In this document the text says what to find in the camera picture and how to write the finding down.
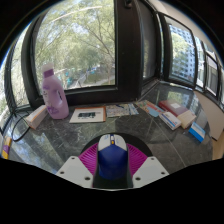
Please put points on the white and orange carton box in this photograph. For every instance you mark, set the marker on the white and orange carton box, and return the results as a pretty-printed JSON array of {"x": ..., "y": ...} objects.
[{"x": 36, "y": 117}]

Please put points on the purple detergent bottle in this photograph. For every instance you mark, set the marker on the purple detergent bottle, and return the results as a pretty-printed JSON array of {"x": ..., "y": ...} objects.
[{"x": 55, "y": 98}]

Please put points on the red book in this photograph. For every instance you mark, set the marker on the red book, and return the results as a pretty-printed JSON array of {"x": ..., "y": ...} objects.
[{"x": 173, "y": 107}]

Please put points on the white booklet with dark picture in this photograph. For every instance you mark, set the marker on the white booklet with dark picture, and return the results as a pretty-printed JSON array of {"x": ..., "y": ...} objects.
[{"x": 87, "y": 115}]

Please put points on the cream book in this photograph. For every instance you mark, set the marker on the cream book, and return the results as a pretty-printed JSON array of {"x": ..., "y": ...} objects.
[{"x": 187, "y": 118}]

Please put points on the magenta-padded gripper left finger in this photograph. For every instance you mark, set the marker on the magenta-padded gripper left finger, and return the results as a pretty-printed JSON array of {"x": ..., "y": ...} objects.
[{"x": 87, "y": 160}]

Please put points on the pale printed pamphlet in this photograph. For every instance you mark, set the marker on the pale printed pamphlet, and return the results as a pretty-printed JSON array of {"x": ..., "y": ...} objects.
[{"x": 120, "y": 110}]

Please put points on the colourful leaflet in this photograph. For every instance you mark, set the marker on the colourful leaflet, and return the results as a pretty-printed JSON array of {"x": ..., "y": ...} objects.
[{"x": 149, "y": 108}]

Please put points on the small blue box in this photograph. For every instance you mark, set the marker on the small blue box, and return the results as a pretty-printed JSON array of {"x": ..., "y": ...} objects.
[{"x": 197, "y": 132}]

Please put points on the blue and white computer mouse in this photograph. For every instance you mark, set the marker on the blue and white computer mouse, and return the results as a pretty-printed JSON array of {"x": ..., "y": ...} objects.
[{"x": 112, "y": 160}]

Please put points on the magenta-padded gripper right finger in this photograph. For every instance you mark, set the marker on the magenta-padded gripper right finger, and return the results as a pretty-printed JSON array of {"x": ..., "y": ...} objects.
[{"x": 137, "y": 160}]

